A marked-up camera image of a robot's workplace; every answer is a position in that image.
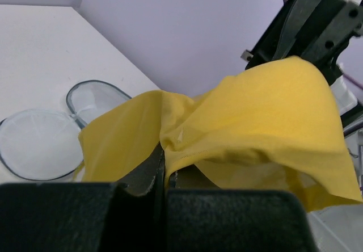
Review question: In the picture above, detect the yellow bra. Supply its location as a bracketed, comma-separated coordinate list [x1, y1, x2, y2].
[79, 57, 362, 211]

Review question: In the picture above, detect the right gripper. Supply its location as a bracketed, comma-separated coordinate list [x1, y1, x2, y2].
[243, 0, 362, 85]

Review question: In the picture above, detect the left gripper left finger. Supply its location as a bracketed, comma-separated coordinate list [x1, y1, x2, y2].
[115, 145, 164, 197]

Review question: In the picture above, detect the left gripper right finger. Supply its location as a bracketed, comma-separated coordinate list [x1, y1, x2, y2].
[168, 166, 218, 190]

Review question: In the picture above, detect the white mesh laundry bag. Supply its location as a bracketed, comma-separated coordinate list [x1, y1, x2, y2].
[1, 80, 131, 182]

